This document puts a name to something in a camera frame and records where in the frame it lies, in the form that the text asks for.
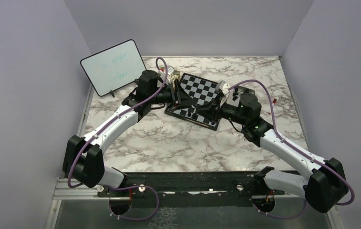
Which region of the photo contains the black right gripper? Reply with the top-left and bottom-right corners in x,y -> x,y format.
196,94 -> 248,125

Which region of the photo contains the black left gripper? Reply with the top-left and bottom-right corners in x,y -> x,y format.
149,79 -> 196,111

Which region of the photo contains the black chess rook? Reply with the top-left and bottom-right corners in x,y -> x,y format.
192,113 -> 198,120

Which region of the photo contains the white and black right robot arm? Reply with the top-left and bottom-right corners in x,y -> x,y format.
196,93 -> 349,213

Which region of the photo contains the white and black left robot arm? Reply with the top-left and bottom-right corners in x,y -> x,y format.
62,70 -> 197,196

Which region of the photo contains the pink tin box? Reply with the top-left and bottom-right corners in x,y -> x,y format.
226,86 -> 255,106

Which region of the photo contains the black and silver chessboard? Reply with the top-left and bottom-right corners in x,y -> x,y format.
165,73 -> 219,131

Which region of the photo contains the red capped marker pen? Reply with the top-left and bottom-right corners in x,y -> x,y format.
268,98 -> 277,114

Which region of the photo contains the small whiteboard with stand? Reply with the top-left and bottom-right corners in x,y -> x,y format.
80,39 -> 146,97

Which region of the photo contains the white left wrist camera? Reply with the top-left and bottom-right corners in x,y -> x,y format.
158,71 -> 170,84

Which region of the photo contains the black mounting rail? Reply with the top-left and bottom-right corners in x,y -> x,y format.
53,170 -> 295,208

